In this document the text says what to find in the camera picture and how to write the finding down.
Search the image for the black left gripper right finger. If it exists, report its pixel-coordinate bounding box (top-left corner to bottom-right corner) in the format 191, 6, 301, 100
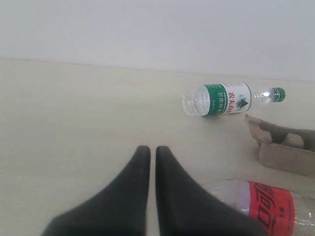
155, 146, 268, 236

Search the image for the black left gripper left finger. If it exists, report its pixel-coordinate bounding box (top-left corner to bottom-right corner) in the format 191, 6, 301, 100
42, 146, 151, 236

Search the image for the green label water bottle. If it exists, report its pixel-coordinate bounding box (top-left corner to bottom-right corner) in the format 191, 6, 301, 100
182, 83, 286, 117

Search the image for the brown cardboard egg tray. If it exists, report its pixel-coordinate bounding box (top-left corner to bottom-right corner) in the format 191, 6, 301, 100
245, 115, 315, 176

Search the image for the red label plastic bottle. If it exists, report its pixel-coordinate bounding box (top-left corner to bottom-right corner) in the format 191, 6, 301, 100
207, 179, 315, 236

